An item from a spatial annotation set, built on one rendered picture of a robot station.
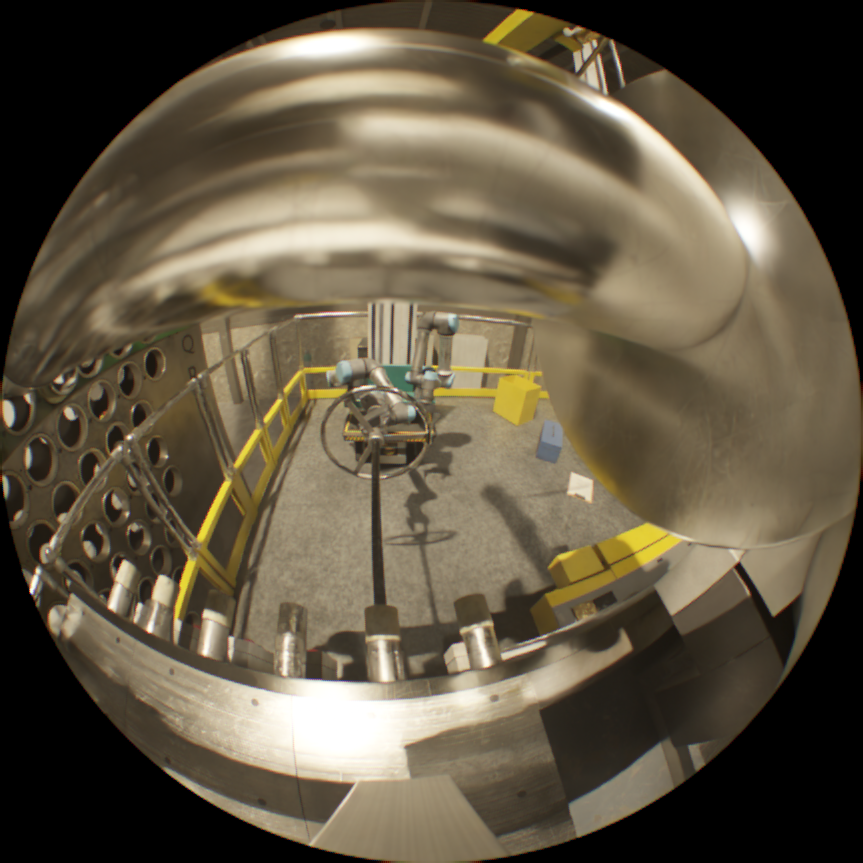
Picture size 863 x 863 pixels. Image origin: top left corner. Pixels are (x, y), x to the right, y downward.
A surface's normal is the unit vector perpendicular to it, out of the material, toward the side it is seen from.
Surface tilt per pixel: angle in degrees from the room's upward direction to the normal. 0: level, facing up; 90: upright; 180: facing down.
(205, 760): 0
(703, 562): 90
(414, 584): 0
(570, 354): 90
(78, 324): 131
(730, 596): 90
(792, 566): 90
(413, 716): 0
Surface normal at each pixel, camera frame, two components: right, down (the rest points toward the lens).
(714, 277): 0.13, 0.78
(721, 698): -0.98, 0.03
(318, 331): 0.16, 0.54
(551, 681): 0.07, -0.84
